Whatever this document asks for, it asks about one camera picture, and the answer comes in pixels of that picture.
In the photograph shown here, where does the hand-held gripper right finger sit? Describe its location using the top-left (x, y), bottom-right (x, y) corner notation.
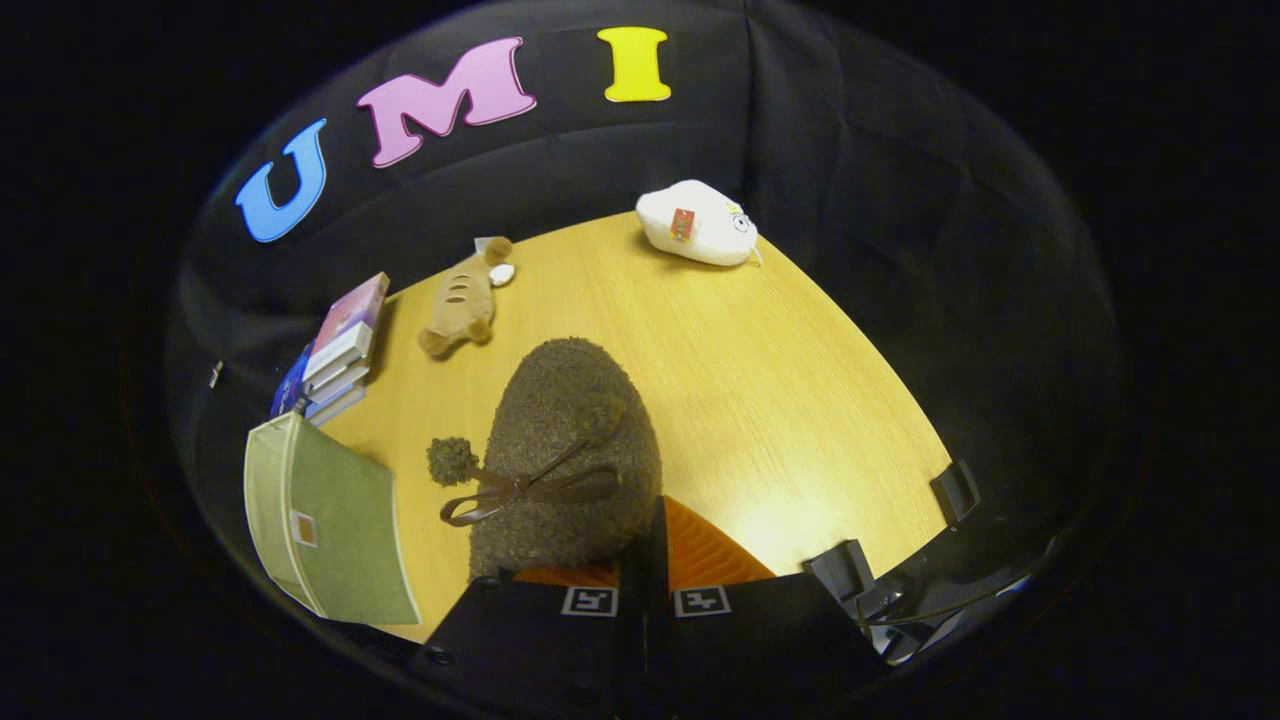
top-left (649, 496), bottom-right (888, 718)

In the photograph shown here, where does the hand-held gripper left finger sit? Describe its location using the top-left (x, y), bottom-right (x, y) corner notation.
top-left (418, 560), bottom-right (651, 717)

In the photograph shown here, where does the brown fuzzy shoe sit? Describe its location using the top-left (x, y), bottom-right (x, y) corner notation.
top-left (427, 337), bottom-right (664, 583)

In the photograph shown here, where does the green fabric storage box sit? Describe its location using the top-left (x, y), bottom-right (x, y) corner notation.
top-left (244, 411), bottom-right (422, 627)

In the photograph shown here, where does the black table clamp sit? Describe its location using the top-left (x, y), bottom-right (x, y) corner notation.
top-left (804, 539), bottom-right (877, 613)
top-left (929, 458), bottom-right (982, 527)

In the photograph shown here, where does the grey white book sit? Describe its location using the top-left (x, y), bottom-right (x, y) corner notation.
top-left (304, 383), bottom-right (367, 428)
top-left (303, 350), bottom-right (375, 398)

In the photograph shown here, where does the brown plush toy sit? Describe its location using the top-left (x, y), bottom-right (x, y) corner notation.
top-left (417, 236), bottom-right (514, 360)

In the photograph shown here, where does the white plush toy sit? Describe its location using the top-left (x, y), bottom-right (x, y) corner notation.
top-left (635, 179), bottom-right (762, 268)

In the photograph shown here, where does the blue cover book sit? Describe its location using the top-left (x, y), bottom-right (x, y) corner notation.
top-left (269, 344), bottom-right (314, 418)

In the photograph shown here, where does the pink cover book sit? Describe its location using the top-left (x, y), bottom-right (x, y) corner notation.
top-left (303, 271), bottom-right (392, 382)

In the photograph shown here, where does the black backdrop cloth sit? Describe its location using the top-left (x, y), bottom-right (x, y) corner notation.
top-left (165, 0), bottom-right (1121, 621)

